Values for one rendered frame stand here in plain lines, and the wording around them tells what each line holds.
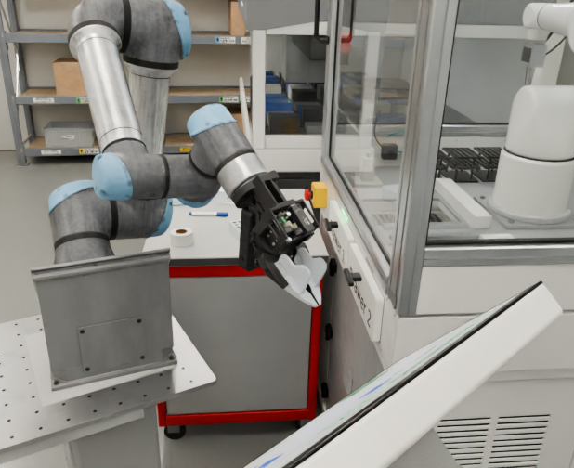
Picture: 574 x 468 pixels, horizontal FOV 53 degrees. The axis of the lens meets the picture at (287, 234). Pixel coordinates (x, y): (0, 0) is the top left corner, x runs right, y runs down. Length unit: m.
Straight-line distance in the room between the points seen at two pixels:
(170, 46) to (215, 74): 4.41
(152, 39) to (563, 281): 0.95
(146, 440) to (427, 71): 1.02
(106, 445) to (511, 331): 0.99
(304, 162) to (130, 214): 1.21
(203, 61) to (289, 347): 4.02
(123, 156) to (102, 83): 0.17
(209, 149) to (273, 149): 1.48
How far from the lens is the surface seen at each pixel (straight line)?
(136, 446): 1.47
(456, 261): 1.14
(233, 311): 1.89
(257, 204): 0.89
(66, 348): 1.26
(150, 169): 0.96
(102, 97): 1.06
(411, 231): 1.09
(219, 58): 5.64
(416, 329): 1.20
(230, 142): 0.91
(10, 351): 1.47
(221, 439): 2.24
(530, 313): 0.76
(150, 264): 1.19
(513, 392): 1.40
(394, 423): 0.55
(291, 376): 2.06
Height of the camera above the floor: 1.55
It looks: 24 degrees down
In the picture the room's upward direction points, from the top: 2 degrees clockwise
